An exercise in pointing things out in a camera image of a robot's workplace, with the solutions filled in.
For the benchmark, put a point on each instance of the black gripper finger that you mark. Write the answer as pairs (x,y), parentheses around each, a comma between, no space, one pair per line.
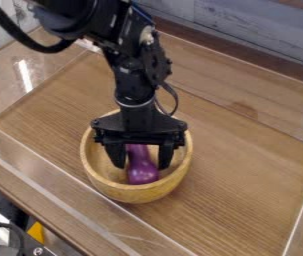
(116,154)
(164,155)

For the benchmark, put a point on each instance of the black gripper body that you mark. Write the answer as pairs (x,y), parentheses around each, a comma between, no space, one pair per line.
(139,124)

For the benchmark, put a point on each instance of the purple toy eggplant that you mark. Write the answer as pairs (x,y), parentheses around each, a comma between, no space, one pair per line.
(141,170)

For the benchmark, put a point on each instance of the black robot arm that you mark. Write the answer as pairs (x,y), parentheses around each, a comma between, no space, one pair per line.
(121,30)

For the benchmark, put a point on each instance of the brown wooden bowl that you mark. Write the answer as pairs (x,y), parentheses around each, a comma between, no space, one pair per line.
(109,179)

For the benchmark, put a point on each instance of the yellow black equipment under table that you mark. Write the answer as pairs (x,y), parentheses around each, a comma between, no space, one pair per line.
(16,243)

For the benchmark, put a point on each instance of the clear acrylic barrier wall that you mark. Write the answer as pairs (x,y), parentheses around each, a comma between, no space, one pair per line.
(238,205)

